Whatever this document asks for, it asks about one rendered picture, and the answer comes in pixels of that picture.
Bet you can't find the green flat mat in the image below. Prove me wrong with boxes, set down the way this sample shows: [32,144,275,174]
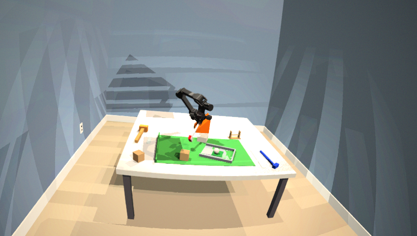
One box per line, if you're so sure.
[155,135,256,166]

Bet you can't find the blue golf putter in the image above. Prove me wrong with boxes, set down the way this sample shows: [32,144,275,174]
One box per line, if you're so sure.
[260,151,279,169]

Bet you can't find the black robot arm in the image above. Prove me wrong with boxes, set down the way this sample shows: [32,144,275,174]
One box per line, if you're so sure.
[176,88,213,123]

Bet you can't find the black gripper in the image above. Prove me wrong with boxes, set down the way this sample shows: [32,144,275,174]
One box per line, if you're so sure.
[189,108,212,126]

